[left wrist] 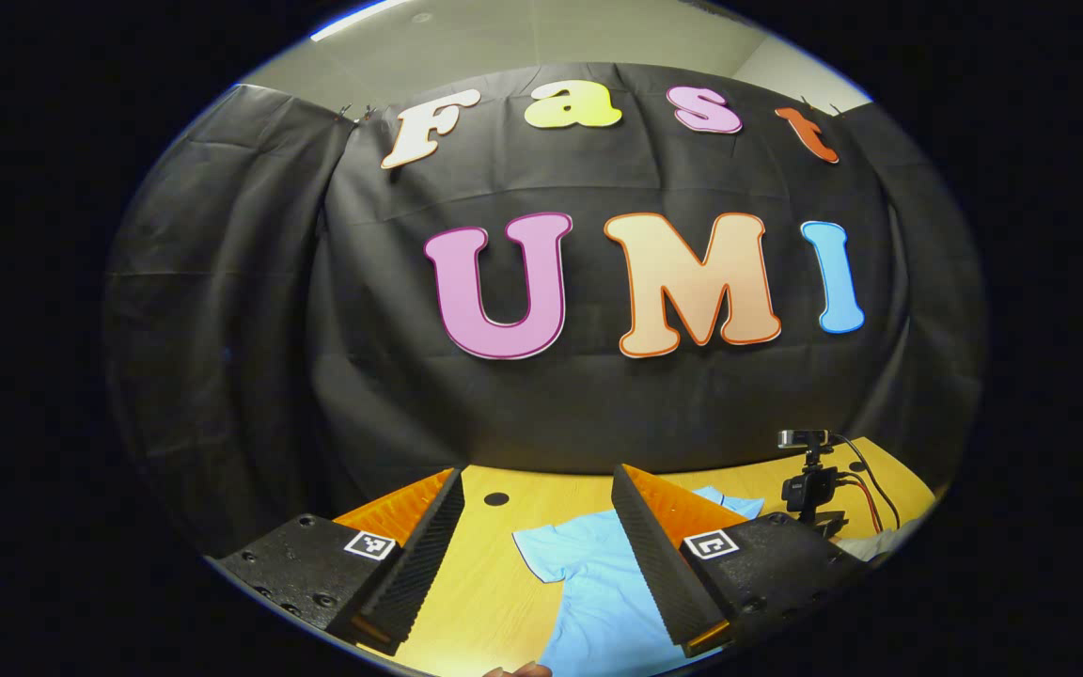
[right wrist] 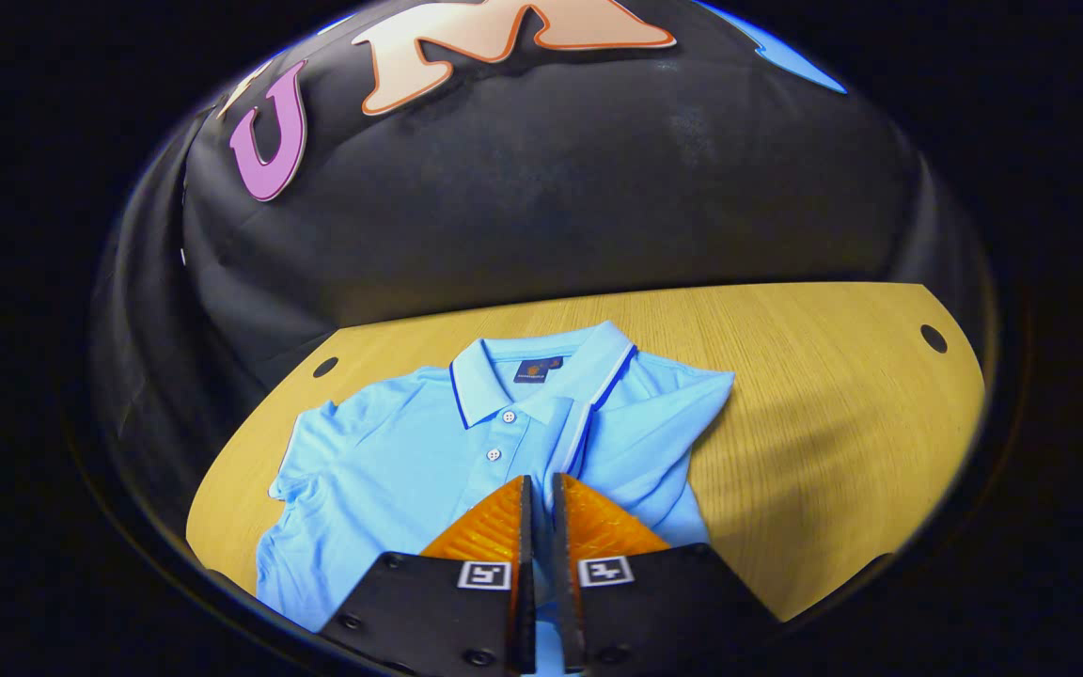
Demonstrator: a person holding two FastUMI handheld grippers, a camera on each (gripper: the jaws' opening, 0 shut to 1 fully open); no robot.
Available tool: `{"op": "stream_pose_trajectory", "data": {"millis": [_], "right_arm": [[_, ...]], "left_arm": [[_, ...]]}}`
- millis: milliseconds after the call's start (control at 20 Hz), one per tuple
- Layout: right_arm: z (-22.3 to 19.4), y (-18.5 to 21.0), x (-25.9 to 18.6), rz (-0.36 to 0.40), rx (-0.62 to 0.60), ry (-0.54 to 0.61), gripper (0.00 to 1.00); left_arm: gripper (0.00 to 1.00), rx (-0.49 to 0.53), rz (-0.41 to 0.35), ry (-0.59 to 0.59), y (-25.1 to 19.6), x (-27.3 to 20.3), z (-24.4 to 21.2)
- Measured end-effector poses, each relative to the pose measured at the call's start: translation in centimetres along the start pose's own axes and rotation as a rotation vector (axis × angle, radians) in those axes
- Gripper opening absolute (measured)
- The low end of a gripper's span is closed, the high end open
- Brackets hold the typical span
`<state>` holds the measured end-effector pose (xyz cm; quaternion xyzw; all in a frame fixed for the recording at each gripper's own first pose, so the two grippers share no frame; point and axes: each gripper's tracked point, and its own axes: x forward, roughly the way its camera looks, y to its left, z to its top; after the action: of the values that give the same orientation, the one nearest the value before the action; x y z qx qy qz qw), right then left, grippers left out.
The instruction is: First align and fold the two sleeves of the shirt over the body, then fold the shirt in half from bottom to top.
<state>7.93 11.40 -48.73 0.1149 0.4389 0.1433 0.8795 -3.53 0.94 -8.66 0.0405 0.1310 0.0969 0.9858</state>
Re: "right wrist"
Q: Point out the black backdrop cloth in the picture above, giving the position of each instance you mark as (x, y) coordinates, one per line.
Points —
(551, 188)

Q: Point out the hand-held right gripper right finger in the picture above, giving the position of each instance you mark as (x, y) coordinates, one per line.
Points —
(565, 611)

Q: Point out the light blue polo T-shirt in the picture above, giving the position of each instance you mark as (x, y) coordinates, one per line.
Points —
(391, 451)

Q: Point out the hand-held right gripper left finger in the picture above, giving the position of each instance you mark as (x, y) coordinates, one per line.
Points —
(525, 611)

